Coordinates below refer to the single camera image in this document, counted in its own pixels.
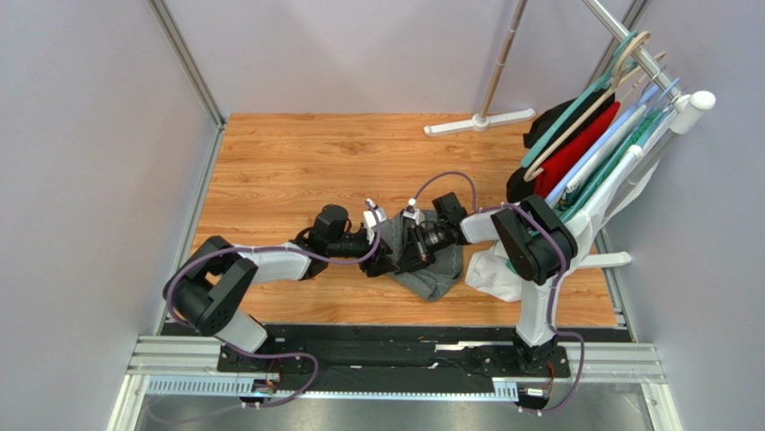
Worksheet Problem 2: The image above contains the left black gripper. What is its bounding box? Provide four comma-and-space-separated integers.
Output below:
327, 229, 400, 279

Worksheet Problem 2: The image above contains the grey felt napkin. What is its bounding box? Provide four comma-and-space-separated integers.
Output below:
384, 211, 464, 302

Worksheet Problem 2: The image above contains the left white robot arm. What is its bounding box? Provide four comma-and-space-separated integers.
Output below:
163, 200, 388, 360

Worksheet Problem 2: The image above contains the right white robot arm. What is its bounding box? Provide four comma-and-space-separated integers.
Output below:
394, 192, 578, 374

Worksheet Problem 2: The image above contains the black garment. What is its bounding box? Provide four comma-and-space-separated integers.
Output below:
506, 89, 617, 205

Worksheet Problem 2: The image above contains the red garment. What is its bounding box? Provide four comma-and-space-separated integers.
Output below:
533, 97, 620, 198

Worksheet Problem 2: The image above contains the white garment with green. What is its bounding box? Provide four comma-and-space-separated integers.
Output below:
465, 110, 677, 302

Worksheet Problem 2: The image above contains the wooden hanger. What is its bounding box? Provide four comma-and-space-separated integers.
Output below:
523, 31, 651, 182

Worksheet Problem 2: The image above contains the teal hanger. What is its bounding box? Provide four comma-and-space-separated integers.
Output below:
521, 31, 638, 169

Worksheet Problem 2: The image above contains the light blue hanger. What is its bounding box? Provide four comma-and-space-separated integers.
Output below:
545, 84, 660, 210

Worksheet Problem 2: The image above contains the white clothes rack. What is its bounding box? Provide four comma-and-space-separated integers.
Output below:
423, 0, 716, 268

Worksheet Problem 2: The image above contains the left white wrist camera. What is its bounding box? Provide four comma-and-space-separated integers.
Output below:
363, 198, 391, 246

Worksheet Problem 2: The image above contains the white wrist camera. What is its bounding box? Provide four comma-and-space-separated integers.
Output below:
401, 198, 422, 226
363, 198, 391, 246

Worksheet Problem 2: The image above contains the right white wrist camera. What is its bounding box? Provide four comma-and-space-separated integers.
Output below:
401, 198, 422, 226

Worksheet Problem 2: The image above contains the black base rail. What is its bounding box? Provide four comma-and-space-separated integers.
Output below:
217, 324, 576, 393

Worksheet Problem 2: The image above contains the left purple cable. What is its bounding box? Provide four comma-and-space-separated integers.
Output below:
164, 199, 383, 410

